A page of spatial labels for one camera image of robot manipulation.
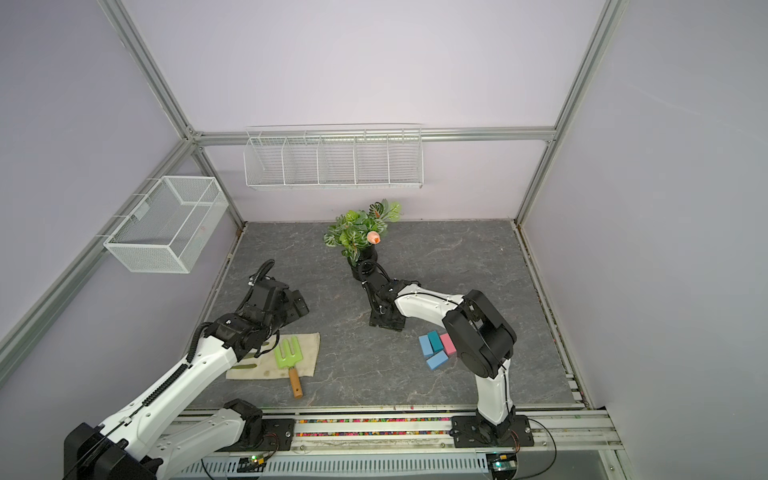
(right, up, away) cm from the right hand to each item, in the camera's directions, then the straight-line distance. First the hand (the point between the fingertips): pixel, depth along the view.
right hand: (379, 320), depth 93 cm
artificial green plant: (-6, +28, -11) cm, 31 cm away
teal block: (+17, -5, -4) cm, 18 cm away
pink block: (+21, -6, -6) cm, 22 cm away
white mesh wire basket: (-59, +28, -10) cm, 66 cm away
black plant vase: (-3, +19, -10) cm, 22 cm away
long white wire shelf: (-15, +54, +6) cm, 56 cm away
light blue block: (+14, -7, -5) cm, 16 cm away
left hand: (-23, +6, -12) cm, 27 cm away
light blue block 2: (+17, -10, -8) cm, 21 cm away
